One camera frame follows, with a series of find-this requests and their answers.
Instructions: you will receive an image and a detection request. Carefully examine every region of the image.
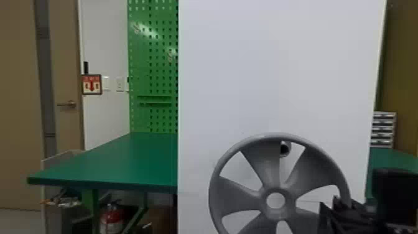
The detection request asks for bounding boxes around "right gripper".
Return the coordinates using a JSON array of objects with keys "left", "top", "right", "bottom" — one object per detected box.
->
[{"left": 318, "top": 195, "right": 381, "bottom": 234}]

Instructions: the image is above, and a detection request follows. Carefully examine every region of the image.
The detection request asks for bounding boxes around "grey wheel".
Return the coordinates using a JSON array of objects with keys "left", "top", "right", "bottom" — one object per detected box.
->
[{"left": 208, "top": 132, "right": 353, "bottom": 234}]

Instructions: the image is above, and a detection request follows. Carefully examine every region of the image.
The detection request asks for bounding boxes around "white panel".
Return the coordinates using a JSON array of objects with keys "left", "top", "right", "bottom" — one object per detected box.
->
[{"left": 177, "top": 0, "right": 388, "bottom": 234}]

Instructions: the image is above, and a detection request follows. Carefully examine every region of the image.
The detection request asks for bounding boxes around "white drawer cabinet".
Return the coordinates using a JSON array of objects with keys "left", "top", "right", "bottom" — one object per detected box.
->
[{"left": 370, "top": 111, "right": 398, "bottom": 150}]

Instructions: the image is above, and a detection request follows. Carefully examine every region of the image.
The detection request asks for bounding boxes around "red fire extinguisher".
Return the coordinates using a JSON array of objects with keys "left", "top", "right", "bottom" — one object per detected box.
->
[{"left": 99, "top": 202, "right": 126, "bottom": 234}]

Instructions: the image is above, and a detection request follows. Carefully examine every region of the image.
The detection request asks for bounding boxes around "beige door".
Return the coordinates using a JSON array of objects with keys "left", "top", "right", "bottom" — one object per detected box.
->
[{"left": 0, "top": 0, "right": 84, "bottom": 212}]

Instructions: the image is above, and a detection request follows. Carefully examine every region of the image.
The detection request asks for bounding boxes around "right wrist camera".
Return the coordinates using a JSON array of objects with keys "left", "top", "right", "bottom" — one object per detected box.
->
[{"left": 371, "top": 167, "right": 418, "bottom": 227}]

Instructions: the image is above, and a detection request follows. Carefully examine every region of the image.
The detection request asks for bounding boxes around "red wall sign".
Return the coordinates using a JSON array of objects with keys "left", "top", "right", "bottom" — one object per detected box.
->
[{"left": 81, "top": 73, "right": 103, "bottom": 96}]

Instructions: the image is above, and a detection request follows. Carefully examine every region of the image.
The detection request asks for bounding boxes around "metal door handle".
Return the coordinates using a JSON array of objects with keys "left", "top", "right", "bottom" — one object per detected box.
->
[{"left": 57, "top": 100, "right": 78, "bottom": 110}]

